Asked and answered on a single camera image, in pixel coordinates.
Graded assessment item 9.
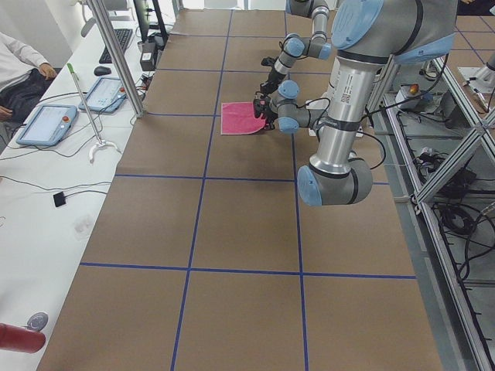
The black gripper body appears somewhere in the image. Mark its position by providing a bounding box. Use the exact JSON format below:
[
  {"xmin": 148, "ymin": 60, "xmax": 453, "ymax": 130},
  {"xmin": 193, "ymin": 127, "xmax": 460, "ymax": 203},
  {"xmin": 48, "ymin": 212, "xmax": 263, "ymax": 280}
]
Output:
[
  {"xmin": 266, "ymin": 66, "xmax": 286, "ymax": 86},
  {"xmin": 260, "ymin": 100, "xmax": 277, "ymax": 123}
]

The pink and grey towel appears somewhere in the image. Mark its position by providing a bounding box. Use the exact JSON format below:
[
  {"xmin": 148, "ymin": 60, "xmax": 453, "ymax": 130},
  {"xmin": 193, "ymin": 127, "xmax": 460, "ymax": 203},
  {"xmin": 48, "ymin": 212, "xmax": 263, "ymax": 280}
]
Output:
[{"xmin": 220, "ymin": 102, "xmax": 265, "ymax": 135}]

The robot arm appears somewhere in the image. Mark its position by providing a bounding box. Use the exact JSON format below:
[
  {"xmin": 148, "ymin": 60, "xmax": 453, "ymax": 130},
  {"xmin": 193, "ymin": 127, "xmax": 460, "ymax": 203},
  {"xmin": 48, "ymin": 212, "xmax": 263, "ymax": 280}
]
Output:
[
  {"xmin": 253, "ymin": 1, "xmax": 458, "ymax": 206},
  {"xmin": 259, "ymin": 0, "xmax": 331, "ymax": 96}
]

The black power adapter box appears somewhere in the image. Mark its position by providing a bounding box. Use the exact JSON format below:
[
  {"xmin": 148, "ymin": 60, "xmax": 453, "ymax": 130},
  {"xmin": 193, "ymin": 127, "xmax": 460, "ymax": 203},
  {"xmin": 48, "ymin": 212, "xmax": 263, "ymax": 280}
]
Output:
[{"xmin": 140, "ymin": 42, "xmax": 157, "ymax": 72}]

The grey box with orange button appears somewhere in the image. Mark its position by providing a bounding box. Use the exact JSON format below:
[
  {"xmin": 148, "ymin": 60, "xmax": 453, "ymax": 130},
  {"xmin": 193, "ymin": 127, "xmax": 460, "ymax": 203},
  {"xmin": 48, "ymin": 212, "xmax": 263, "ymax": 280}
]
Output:
[{"xmin": 395, "ymin": 83, "xmax": 433, "ymax": 110}]

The black keyboard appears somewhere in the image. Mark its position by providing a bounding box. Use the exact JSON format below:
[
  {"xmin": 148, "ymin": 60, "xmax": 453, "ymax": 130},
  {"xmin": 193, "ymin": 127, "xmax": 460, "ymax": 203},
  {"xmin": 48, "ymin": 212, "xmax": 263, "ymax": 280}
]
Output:
[{"xmin": 98, "ymin": 28, "xmax": 134, "ymax": 65}]

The far blue teach pendant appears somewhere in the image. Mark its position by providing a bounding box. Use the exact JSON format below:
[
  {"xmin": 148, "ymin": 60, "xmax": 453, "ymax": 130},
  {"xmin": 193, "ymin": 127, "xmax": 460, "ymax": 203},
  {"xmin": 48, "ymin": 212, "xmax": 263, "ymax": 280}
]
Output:
[{"xmin": 85, "ymin": 77, "xmax": 127, "ymax": 114}]

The blue teach pendant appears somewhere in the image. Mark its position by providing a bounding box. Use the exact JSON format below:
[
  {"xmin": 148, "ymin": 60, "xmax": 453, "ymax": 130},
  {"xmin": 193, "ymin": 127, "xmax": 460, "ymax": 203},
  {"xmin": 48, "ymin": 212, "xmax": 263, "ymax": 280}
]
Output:
[
  {"xmin": 16, "ymin": 104, "xmax": 78, "ymax": 146},
  {"xmin": 85, "ymin": 77, "xmax": 127, "ymax": 114}
]

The black computer mouse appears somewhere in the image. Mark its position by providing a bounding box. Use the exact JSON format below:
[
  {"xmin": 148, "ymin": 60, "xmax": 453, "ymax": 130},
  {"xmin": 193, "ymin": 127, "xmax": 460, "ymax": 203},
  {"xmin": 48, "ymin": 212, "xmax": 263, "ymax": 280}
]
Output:
[{"xmin": 94, "ymin": 66, "xmax": 111, "ymax": 77}]

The near blue teach pendant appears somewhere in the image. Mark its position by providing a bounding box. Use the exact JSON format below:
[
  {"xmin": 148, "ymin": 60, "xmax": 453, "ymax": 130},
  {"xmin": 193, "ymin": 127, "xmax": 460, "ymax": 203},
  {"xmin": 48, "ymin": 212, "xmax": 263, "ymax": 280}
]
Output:
[{"xmin": 16, "ymin": 104, "xmax": 78, "ymax": 146}]

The small black square device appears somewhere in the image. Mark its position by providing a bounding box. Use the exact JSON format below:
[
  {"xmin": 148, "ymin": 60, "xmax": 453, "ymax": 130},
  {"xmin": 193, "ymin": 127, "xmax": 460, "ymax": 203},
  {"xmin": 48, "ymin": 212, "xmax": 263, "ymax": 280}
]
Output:
[{"xmin": 53, "ymin": 191, "xmax": 67, "ymax": 208}]

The person in white shirt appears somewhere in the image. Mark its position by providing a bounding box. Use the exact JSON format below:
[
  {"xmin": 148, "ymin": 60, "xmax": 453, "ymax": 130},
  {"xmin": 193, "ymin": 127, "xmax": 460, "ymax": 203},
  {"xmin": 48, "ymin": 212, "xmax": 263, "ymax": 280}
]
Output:
[{"xmin": 1, "ymin": 33, "xmax": 57, "ymax": 124}]

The round silver lid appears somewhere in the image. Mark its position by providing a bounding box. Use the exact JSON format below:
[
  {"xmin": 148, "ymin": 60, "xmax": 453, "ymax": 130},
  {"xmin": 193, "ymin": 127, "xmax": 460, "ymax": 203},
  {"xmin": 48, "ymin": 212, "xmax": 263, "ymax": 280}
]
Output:
[{"xmin": 26, "ymin": 311, "xmax": 49, "ymax": 332}]

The red bottle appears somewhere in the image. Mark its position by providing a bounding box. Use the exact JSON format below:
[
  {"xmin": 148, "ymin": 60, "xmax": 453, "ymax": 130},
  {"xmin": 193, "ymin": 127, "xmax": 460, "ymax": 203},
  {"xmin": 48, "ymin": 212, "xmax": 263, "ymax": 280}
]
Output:
[{"xmin": 1, "ymin": 323, "xmax": 46, "ymax": 354}]

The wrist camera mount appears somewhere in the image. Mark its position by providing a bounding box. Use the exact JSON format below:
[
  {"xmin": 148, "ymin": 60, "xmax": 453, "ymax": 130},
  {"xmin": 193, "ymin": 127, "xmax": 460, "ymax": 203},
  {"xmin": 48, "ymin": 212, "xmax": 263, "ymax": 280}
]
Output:
[
  {"xmin": 253, "ymin": 97, "xmax": 270, "ymax": 119},
  {"xmin": 261, "ymin": 56, "xmax": 276, "ymax": 67}
]

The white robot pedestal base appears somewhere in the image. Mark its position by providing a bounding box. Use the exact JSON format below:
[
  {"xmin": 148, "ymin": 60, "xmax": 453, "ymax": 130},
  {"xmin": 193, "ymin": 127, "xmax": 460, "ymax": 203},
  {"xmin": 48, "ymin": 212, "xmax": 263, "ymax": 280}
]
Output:
[{"xmin": 306, "ymin": 80, "xmax": 371, "ymax": 138}]

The aluminium side frame rail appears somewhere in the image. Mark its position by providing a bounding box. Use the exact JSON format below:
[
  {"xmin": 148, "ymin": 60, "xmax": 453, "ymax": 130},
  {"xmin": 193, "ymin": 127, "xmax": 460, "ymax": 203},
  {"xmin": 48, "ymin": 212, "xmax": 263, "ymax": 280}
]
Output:
[{"xmin": 369, "ymin": 49, "xmax": 494, "ymax": 370}]

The aluminium frame post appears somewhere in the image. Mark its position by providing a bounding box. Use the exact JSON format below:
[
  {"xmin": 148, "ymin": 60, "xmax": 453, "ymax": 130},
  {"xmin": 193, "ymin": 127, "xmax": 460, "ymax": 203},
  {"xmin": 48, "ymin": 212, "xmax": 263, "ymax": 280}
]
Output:
[{"xmin": 87, "ymin": 0, "xmax": 144, "ymax": 118}]

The white grabber stick green handle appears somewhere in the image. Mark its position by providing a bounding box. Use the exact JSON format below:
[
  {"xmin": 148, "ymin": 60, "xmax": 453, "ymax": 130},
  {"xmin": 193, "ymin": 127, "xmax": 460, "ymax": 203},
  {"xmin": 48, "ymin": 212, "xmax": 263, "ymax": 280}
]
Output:
[{"xmin": 67, "ymin": 63, "xmax": 121, "ymax": 164}]

